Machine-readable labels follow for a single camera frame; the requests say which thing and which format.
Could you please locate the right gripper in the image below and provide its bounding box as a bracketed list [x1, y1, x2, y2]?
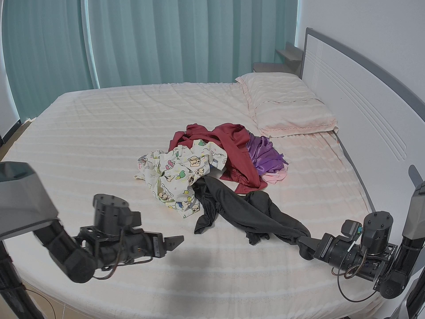
[314, 233, 361, 272]

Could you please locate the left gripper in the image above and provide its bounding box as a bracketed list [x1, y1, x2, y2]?
[113, 231, 185, 265]

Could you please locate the black T-shirt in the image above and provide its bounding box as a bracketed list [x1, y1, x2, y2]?
[192, 175, 313, 247]

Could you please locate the bed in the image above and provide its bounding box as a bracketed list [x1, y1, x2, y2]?
[2, 27, 425, 315]

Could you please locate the white printed pyjama top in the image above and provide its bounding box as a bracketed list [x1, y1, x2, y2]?
[134, 139, 228, 219]

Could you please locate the pale pink garment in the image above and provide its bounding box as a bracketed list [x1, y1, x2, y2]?
[262, 165, 288, 185]

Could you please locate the dark red garment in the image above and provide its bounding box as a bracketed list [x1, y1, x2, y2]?
[169, 123, 268, 195]

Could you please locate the purple garment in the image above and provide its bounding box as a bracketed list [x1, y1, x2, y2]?
[246, 133, 289, 175]

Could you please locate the pale pink pillow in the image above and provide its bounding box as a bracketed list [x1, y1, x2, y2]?
[235, 72, 339, 138]

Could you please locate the grey bedside table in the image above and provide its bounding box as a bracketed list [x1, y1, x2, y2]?
[253, 42, 304, 76]

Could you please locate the blue-green curtain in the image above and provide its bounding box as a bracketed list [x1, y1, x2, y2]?
[81, 0, 298, 89]
[2, 0, 100, 120]

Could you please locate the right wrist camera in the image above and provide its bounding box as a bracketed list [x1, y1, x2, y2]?
[342, 220, 362, 242]

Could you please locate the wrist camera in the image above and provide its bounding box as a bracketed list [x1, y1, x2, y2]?
[342, 220, 362, 242]
[127, 210, 142, 229]

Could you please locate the black cable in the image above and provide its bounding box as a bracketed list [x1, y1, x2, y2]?
[337, 265, 380, 303]

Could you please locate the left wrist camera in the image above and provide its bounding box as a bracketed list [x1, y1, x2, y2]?
[127, 210, 142, 229]

